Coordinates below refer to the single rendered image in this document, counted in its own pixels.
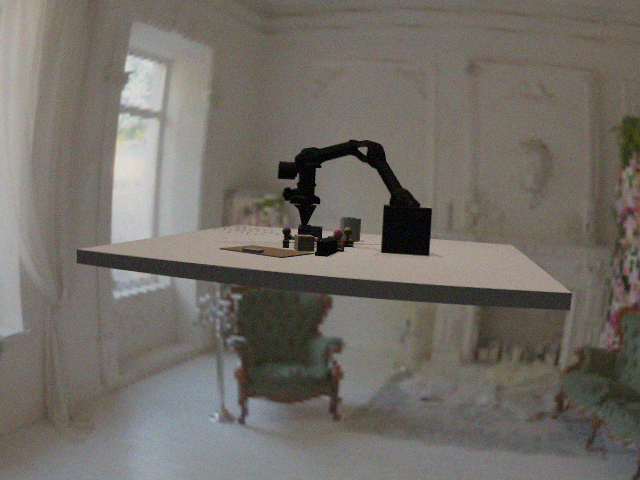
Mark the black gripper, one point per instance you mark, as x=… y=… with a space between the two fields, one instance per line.
x=305 y=200

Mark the brown clipboard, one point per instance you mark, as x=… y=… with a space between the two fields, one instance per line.
x=267 y=251

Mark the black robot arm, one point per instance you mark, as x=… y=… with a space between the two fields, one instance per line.
x=306 y=162

